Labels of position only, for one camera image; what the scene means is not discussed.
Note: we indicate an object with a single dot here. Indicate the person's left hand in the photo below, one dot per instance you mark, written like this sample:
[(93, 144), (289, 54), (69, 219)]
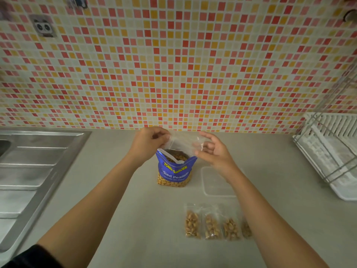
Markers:
[(146, 145)]

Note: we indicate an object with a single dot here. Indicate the person's right hand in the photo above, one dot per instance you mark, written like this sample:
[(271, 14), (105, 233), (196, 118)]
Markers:
[(221, 160)]

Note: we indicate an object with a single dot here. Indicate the clear plastic container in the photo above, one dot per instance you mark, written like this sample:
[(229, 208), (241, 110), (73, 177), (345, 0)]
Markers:
[(214, 187)]

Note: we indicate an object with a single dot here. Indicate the blue foil peanuts package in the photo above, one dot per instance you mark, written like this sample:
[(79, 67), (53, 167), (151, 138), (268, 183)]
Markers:
[(174, 173)]

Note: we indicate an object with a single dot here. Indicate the person's left forearm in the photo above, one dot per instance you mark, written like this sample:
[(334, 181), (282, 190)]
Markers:
[(92, 212)]

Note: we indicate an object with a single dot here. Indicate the person's right forearm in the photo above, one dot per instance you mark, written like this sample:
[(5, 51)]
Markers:
[(276, 228)]

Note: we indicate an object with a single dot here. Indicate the stainless steel sink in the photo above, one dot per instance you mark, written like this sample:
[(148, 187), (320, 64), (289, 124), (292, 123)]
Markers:
[(28, 173)]

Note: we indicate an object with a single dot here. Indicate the black shirt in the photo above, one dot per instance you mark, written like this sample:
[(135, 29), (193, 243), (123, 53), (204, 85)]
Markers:
[(30, 259)]

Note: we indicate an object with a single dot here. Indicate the grey wall socket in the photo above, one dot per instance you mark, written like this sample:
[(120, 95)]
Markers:
[(43, 26)]

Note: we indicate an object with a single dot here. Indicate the grey wall sticker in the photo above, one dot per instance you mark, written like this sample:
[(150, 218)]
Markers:
[(76, 2)]

